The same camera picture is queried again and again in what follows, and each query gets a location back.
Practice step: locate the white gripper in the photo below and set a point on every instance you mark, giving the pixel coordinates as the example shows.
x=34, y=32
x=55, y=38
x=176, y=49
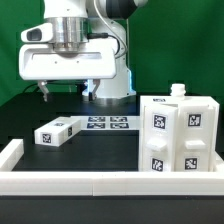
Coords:
x=41, y=62

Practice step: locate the white cabinet top block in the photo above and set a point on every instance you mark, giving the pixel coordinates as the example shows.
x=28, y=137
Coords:
x=58, y=131

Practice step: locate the white cabinet body box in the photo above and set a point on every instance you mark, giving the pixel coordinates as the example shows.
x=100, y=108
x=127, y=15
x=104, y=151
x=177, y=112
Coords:
x=177, y=132

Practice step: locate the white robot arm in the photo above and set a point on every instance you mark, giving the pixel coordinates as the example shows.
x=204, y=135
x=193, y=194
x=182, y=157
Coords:
x=81, y=40

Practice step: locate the white marker base plate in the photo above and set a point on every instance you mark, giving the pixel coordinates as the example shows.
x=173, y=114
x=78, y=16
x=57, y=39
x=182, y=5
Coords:
x=109, y=123

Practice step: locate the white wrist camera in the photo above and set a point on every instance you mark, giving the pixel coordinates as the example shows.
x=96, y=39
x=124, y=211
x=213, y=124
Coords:
x=42, y=33

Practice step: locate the white U-shaped border frame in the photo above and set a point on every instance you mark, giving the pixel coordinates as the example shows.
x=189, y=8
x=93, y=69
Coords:
x=101, y=183

